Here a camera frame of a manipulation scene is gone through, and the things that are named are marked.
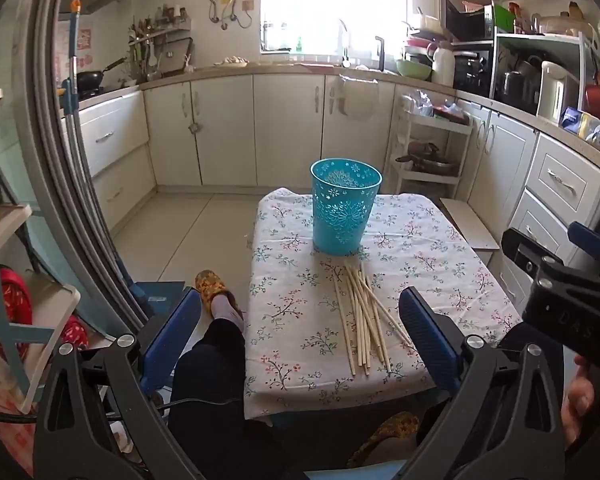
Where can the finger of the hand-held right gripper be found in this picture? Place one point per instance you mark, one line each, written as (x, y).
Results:
(522, 250)
(590, 242)

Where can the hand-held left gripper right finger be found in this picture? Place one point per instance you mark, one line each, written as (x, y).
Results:
(427, 340)

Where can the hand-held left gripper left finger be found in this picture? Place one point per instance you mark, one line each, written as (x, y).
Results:
(172, 335)

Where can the pile of wooden chopsticks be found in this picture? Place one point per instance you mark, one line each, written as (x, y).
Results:
(362, 310)

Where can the teal openwork plastic basket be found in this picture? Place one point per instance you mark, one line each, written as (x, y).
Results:
(345, 210)

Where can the person's right hand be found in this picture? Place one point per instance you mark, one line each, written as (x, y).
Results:
(577, 400)

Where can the dark blue plastic object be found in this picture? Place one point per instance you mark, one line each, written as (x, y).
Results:
(157, 297)

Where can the person's leg in black trousers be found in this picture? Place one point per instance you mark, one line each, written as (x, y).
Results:
(210, 375)

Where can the white wooden stool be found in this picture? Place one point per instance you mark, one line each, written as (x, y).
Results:
(470, 225)

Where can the yellow floral slipper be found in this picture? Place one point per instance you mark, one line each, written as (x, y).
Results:
(387, 435)
(212, 285)

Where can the cream panelled base cabinets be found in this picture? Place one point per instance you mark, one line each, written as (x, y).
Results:
(555, 185)

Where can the red patterned bag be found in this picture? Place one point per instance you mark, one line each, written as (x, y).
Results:
(15, 300)
(74, 334)

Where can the floral tablecloth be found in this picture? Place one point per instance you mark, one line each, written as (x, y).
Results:
(290, 310)

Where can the blue packet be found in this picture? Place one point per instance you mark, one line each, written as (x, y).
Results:
(572, 120)

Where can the dark lidded pot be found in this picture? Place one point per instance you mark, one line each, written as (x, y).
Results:
(430, 162)

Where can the red pot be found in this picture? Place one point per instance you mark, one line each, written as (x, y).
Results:
(596, 102)

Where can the white countertop appliance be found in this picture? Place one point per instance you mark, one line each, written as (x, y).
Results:
(555, 92)

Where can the teal and white folding rack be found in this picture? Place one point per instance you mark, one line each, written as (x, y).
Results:
(10, 310)

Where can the white storage trolley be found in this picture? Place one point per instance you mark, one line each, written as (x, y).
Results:
(405, 130)

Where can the black countertop oven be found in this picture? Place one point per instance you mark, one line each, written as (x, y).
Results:
(472, 70)

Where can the cream drawers under stove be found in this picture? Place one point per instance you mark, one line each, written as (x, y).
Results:
(115, 150)

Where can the white thermos jug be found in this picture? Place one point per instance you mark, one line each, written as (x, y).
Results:
(443, 65)

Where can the white counter shelf rack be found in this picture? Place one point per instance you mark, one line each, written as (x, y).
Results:
(540, 39)

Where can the green bowl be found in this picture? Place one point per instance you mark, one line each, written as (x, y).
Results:
(414, 69)

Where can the hanging white plastic bag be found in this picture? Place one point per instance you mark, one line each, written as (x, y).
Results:
(360, 100)

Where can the stack of bowls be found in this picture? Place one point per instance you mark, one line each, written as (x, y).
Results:
(419, 47)

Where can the cream base cabinets under sink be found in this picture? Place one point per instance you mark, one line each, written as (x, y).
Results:
(280, 130)

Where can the black microwave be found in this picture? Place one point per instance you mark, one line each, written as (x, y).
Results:
(467, 20)

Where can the black sink faucet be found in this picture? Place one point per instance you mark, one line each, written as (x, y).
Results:
(380, 52)

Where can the chrome sink faucet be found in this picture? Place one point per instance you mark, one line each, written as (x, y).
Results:
(345, 42)

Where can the plate of food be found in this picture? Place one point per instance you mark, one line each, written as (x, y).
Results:
(232, 62)

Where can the green bottle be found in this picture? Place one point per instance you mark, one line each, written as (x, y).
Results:
(298, 46)

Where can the kitchen window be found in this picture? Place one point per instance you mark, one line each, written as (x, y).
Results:
(330, 5)

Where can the grey sliding door frame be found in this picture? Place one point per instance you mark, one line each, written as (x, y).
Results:
(55, 185)

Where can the wall utensil rack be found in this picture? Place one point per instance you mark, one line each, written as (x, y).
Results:
(150, 40)

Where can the red wall stickers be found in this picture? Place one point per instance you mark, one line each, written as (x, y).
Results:
(84, 40)

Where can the wall outlet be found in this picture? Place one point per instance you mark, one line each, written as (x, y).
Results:
(248, 5)

